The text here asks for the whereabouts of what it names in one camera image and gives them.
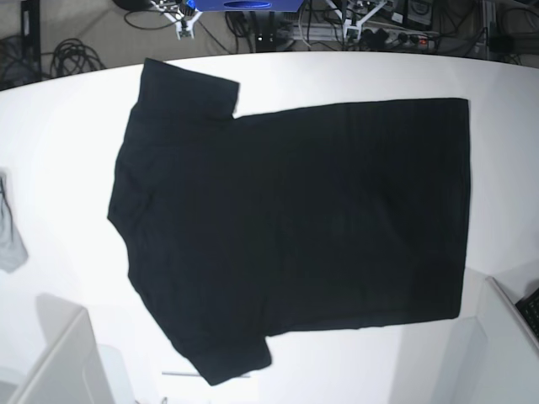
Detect grey cloth at table edge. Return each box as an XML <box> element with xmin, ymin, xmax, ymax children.
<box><xmin>1</xmin><ymin>171</ymin><xmax>29</xmax><ymax>274</ymax></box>

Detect coiled black cables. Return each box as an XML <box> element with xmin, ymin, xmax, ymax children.
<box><xmin>49</xmin><ymin>37</ymin><xmax>106</xmax><ymax>79</ymax></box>

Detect white partition panel right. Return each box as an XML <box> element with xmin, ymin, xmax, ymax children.
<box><xmin>440</xmin><ymin>277</ymin><xmax>538</xmax><ymax>403</ymax></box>

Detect blue box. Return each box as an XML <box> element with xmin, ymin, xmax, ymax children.
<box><xmin>193</xmin><ymin>0</ymin><xmax>303</xmax><ymax>12</ymax></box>

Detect white partition panel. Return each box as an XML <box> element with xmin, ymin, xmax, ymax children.
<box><xmin>1</xmin><ymin>306</ymin><xmax>115</xmax><ymax>404</ymax></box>
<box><xmin>440</xmin><ymin>277</ymin><xmax>538</xmax><ymax>403</ymax></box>

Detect white power strip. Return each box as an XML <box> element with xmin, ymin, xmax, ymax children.
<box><xmin>360</xmin><ymin>28</ymin><xmax>437</xmax><ymax>49</ymax></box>

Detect black keyboard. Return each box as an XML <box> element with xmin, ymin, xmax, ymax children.
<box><xmin>516</xmin><ymin>290</ymin><xmax>539</xmax><ymax>337</ymax></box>

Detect white partition panel left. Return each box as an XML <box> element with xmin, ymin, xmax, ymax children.
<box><xmin>1</xmin><ymin>306</ymin><xmax>115</xmax><ymax>404</ymax></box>

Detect black T-shirt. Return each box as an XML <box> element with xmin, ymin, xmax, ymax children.
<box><xmin>108</xmin><ymin>59</ymin><xmax>471</xmax><ymax>385</ymax></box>

